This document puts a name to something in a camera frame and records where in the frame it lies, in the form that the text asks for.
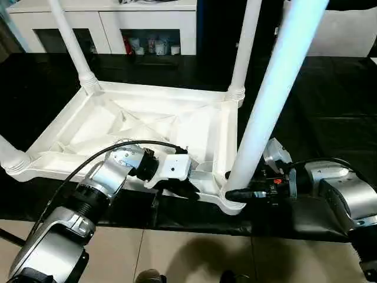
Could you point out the white cabinet with glass doors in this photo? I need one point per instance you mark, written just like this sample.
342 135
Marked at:
103 20

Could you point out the white flat board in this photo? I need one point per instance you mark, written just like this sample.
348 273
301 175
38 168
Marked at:
373 59

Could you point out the white plastic table leg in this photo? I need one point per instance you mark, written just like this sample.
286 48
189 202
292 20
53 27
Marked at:
13 156
243 50
73 44
274 88

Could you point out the red item behind glass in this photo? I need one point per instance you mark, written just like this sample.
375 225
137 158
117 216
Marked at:
128 45

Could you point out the black mat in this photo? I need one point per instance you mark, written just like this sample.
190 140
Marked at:
324 97

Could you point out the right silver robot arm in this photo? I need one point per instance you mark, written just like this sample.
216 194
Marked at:
338 188

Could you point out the grey cushion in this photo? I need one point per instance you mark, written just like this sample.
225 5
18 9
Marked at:
341 35

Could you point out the dark olive round object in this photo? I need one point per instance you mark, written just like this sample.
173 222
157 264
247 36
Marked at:
150 276

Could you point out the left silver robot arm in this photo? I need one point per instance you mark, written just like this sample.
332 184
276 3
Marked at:
88 191

